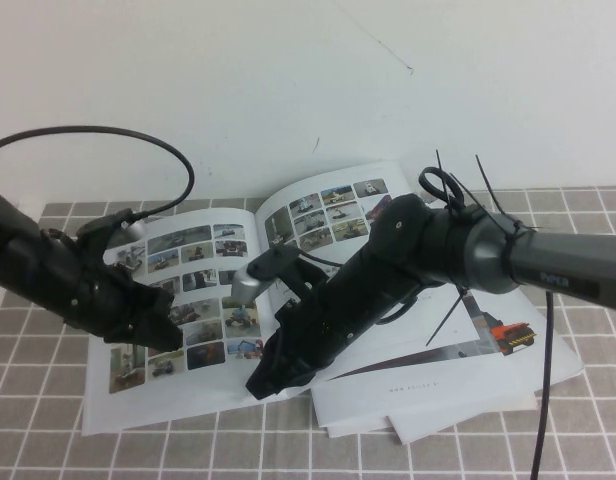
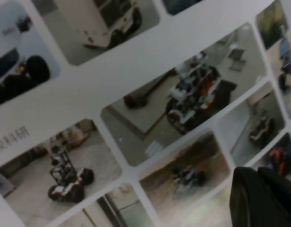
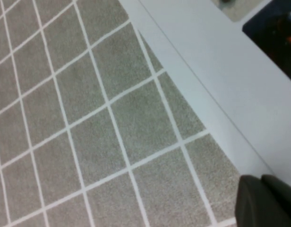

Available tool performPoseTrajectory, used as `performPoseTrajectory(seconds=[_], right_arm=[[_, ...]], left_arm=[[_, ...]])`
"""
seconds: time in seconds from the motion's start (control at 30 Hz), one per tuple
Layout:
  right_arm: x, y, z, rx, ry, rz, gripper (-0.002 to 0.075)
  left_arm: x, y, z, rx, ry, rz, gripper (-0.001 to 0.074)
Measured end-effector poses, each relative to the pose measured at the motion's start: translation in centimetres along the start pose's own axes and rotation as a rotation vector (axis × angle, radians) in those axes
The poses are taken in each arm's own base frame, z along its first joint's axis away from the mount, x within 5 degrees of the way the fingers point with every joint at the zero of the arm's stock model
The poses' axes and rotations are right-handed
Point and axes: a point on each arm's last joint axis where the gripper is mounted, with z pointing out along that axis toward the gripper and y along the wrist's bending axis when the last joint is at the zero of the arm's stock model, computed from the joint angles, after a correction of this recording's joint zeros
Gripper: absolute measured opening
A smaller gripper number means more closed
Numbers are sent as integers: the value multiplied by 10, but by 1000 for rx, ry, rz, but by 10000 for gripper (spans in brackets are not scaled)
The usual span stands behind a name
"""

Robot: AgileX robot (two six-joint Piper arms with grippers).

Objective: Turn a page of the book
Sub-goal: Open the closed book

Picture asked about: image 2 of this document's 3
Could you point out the product brochure book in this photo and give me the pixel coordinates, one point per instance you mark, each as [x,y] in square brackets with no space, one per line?
[136,59]

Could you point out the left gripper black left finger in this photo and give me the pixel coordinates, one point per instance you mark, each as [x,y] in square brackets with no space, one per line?
[247,201]

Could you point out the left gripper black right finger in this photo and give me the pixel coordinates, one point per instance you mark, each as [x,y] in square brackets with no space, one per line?
[282,201]

